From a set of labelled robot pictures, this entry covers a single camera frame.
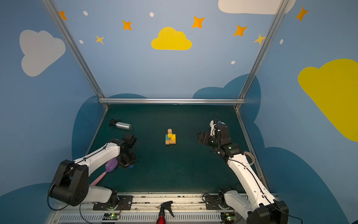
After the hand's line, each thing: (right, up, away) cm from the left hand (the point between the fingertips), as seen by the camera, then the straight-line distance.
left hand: (135, 164), depth 86 cm
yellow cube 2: (+24, +15, +10) cm, 30 cm away
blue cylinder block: (-2, -1, -3) cm, 3 cm away
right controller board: (+53, -24, -15) cm, 60 cm away
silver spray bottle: (-17, +24, +18) cm, 35 cm away
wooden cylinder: (+21, +20, +6) cm, 30 cm away
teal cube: (+19, +15, +10) cm, 26 cm away
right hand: (+43, +20, -6) cm, 48 cm away
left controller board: (-7, -22, -15) cm, 28 cm away
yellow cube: (+21, +17, +7) cm, 28 cm away
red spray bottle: (+19, -21, -18) cm, 34 cm away
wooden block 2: (+23, +12, +11) cm, 28 cm away
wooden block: (+19, +12, +10) cm, 25 cm away
